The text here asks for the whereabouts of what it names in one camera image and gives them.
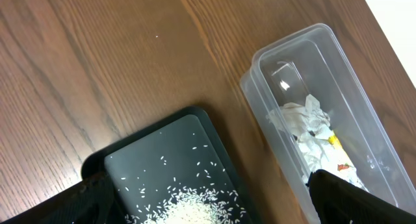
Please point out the pile of white rice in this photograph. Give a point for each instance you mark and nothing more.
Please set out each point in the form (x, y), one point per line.
(188, 207)

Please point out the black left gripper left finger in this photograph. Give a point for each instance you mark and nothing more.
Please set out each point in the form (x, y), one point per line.
(89, 201)

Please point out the white tissue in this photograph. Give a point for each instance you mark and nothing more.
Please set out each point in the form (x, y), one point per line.
(303, 118)
(316, 153)

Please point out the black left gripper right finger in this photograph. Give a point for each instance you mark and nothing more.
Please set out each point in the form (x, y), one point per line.
(338, 201)

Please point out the silver foil snack wrapper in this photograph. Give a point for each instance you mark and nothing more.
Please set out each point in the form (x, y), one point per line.
(345, 168)

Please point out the clear plastic bin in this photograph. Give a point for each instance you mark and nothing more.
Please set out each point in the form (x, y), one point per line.
(311, 61)

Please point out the black waste tray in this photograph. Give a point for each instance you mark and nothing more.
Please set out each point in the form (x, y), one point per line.
(188, 119)

